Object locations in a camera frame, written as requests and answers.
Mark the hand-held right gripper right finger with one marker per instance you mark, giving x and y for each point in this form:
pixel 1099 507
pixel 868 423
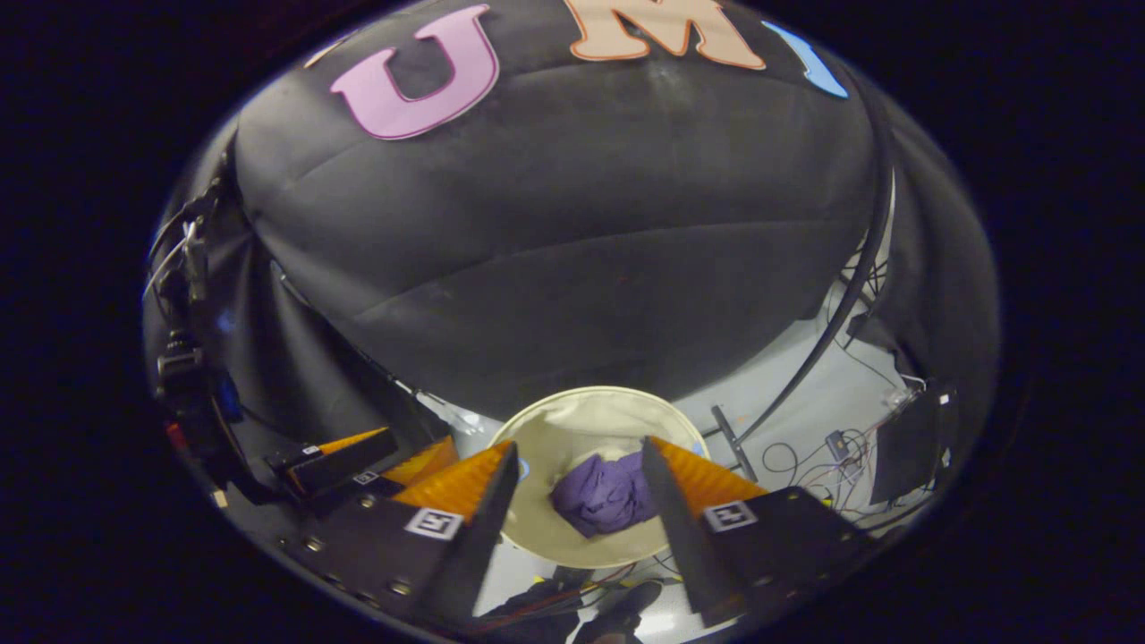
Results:
pixel 675 528

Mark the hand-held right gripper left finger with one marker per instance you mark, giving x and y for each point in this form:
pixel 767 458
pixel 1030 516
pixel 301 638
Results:
pixel 483 537

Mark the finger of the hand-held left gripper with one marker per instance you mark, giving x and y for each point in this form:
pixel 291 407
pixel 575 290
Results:
pixel 425 461
pixel 344 461

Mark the purple shirt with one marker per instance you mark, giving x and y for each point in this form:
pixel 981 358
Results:
pixel 604 496

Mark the beige laundry hamper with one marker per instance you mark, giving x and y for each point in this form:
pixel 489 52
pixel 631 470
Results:
pixel 572 420

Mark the black clothes rack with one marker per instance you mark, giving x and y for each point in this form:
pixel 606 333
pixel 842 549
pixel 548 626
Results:
pixel 859 286

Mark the dark shoe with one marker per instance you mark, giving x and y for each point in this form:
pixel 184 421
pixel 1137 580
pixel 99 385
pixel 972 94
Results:
pixel 626 608

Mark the small black adapter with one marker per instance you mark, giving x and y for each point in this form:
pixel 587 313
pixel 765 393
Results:
pixel 837 445

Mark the black floor box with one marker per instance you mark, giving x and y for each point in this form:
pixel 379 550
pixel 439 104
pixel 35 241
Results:
pixel 912 443

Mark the black backdrop cloth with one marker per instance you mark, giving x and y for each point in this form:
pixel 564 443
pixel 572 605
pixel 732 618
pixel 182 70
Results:
pixel 581 224

